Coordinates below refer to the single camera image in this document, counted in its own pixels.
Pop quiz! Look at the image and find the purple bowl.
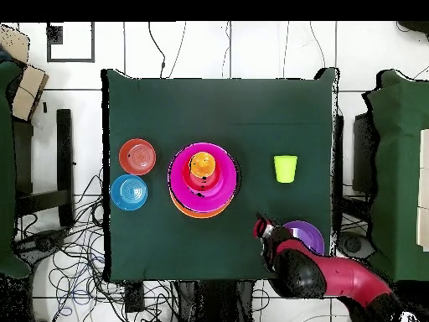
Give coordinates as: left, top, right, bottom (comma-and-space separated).
282, 220, 326, 257

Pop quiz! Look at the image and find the large pink bowl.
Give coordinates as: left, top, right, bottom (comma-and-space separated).
168, 142, 240, 215

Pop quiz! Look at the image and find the large orange bowl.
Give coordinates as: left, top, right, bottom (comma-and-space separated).
169, 190, 234, 220

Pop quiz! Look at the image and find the green cup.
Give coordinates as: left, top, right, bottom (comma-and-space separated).
273, 154, 298, 184

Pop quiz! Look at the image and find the small red bowl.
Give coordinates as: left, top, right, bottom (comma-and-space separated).
181, 157, 224, 191
118, 138, 158, 176

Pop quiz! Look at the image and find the orange cup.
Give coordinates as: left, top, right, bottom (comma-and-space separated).
189, 151, 217, 179

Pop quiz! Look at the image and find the grey floor stand base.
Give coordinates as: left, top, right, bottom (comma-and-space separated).
336, 231, 375, 261
14, 227, 70, 266

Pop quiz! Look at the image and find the black case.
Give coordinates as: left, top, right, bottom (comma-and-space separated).
351, 112, 374, 195

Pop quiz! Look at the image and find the small blue bowl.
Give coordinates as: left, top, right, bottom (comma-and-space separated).
110, 174, 149, 212

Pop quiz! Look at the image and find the dark green tablecloth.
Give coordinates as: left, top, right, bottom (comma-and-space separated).
0, 61, 32, 279
101, 67, 340, 282
361, 69, 429, 283

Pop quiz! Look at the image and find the black power adapter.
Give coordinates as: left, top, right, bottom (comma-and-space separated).
124, 283, 146, 314

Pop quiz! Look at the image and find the white box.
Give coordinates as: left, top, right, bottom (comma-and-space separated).
416, 128, 429, 252

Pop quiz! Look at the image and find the black stand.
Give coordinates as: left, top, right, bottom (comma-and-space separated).
13, 108, 75, 229

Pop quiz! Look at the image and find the cardboard box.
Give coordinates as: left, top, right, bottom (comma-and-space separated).
10, 64, 50, 122
0, 24, 32, 64

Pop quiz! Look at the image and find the black floor cable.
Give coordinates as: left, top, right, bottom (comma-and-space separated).
147, 21, 167, 80

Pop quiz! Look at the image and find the black floor frame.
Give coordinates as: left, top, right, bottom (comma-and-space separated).
46, 21, 96, 64

